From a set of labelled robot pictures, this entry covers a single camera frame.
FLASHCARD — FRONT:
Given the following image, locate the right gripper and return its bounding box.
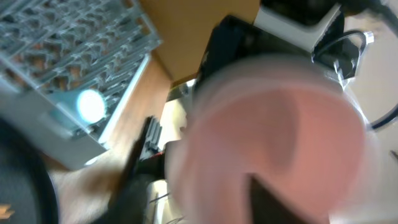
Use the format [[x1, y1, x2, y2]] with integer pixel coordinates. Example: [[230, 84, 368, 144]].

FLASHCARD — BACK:
[[195, 14, 310, 90]]

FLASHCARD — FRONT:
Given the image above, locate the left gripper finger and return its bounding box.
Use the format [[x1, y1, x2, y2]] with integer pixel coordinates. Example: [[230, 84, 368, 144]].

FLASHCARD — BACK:
[[249, 175, 308, 224]]

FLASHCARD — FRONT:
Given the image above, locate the pink cup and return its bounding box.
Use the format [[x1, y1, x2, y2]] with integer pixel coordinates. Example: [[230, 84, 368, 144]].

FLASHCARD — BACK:
[[165, 55, 380, 223]]

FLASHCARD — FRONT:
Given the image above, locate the blue cup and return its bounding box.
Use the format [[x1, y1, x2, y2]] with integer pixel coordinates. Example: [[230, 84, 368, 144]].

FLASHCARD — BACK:
[[76, 90, 106, 124]]

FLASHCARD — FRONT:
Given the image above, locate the grey dishwasher rack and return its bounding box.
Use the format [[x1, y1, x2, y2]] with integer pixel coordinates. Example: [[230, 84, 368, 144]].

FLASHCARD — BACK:
[[1, 0, 161, 170]]

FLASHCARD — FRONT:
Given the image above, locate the round black tray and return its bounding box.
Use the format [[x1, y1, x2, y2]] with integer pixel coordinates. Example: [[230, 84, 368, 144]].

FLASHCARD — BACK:
[[1, 120, 59, 224]]

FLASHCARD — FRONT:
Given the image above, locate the wooden chopstick lower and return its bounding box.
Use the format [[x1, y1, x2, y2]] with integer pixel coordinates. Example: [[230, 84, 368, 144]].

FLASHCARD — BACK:
[[0, 204, 14, 220]]

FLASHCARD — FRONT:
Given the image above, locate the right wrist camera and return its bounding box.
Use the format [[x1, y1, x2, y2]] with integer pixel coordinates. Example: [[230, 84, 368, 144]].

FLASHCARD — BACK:
[[253, 0, 398, 52]]

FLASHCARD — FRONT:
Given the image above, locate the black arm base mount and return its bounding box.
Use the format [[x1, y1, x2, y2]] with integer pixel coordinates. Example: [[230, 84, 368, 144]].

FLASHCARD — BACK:
[[92, 116, 168, 224]]

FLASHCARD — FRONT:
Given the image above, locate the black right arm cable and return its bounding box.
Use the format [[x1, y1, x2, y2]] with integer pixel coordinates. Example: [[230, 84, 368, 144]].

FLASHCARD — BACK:
[[312, 29, 398, 131]]

